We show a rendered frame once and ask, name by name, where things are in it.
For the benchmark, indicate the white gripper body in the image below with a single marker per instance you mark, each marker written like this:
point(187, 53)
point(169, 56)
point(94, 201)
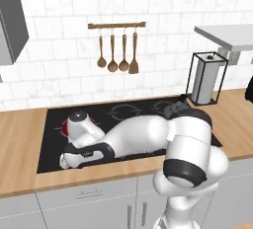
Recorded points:
point(69, 161)

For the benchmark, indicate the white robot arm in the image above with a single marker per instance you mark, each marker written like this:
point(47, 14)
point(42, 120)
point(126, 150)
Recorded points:
point(145, 137)

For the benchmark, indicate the black glass hob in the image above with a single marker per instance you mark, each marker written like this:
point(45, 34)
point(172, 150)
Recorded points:
point(52, 147)

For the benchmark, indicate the grey drawer front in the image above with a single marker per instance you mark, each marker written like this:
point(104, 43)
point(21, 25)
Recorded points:
point(108, 191)

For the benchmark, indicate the grey cupboard door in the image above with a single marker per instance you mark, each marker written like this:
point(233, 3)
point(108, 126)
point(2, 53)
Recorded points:
point(150, 190)
point(92, 216)

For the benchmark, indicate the grey base cupboard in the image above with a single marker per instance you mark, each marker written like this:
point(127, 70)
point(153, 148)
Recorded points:
point(18, 213)
point(235, 196)

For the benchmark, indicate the small wooden spoon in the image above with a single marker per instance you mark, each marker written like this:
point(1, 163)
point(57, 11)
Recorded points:
point(101, 62)

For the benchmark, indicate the wooden spatula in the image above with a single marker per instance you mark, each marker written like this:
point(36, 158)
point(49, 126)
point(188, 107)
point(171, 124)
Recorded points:
point(133, 66)

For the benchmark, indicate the black appliance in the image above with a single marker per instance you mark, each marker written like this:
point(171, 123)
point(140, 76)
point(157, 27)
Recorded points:
point(250, 90)

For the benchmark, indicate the wooden utensil rail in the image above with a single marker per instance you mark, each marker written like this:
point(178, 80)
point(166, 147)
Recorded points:
point(115, 25)

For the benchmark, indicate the grey wall cupboard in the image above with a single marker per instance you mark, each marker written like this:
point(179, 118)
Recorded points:
point(10, 25)

